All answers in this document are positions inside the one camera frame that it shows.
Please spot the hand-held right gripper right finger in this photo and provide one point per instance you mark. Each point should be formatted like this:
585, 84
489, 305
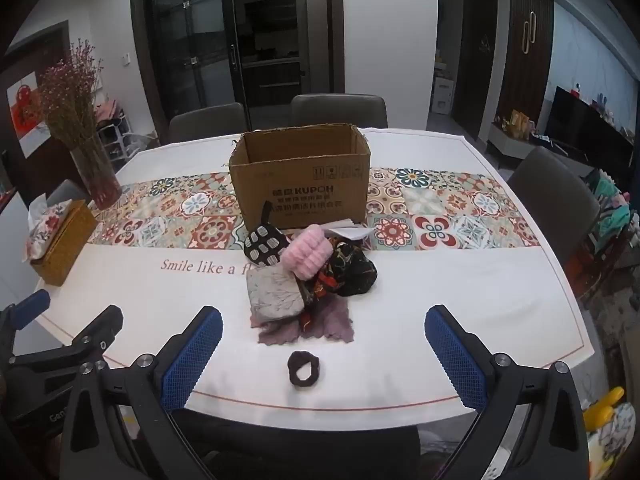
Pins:
455, 360

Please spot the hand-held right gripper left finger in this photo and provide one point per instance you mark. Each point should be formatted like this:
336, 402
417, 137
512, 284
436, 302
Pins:
192, 360

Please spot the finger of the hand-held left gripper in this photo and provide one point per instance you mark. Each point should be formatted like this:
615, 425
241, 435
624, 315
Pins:
100, 330
30, 307

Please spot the dark scrunchie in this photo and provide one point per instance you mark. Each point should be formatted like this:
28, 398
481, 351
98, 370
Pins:
291, 367

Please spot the grey patterned fabric pad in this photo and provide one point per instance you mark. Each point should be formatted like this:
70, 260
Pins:
275, 292

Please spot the mauve cloth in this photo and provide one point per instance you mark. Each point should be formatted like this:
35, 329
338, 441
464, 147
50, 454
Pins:
330, 330

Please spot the black white patterned pouch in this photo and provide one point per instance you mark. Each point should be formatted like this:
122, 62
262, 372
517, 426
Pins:
265, 247

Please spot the black floral scarf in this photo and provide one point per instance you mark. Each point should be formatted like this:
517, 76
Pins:
350, 265

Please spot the pink fluffy headband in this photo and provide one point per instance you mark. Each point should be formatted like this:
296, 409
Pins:
307, 252

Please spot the brown cardboard box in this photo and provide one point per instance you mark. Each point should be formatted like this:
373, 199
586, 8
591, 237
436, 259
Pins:
300, 185

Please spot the wicker tissue box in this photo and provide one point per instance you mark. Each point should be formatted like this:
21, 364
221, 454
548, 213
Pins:
67, 245

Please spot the printed tile pattern tablecloth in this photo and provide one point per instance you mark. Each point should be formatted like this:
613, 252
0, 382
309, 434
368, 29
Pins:
450, 285

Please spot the floral tissue pack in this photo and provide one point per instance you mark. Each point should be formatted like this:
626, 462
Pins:
45, 225

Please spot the glass vase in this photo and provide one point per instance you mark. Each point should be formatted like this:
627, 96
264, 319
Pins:
97, 180

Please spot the yellow glove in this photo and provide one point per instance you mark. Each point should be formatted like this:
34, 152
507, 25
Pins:
602, 407

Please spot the grey dining chair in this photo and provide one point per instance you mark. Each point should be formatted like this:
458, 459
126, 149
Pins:
340, 110
555, 200
207, 120

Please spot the white shoe rack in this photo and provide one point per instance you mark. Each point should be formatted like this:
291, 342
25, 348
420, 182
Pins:
117, 140

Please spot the pile of clothes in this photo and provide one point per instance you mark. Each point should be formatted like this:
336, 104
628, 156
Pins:
610, 210

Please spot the dried pink flower bouquet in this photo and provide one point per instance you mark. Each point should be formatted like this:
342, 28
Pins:
70, 95

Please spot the white television cabinet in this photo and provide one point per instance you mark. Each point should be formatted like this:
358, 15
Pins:
510, 147

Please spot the yellow packages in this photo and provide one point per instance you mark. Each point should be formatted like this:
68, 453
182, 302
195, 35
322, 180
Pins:
517, 124

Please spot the black television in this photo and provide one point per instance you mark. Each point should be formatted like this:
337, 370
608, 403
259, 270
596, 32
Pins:
585, 135

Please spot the dark wooden door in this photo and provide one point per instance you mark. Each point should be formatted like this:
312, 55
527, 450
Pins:
475, 60

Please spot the dark glass sliding door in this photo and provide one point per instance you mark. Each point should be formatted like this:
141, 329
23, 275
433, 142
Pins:
200, 35

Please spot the red wall poster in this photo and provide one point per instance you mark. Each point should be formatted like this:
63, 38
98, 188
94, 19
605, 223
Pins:
25, 110

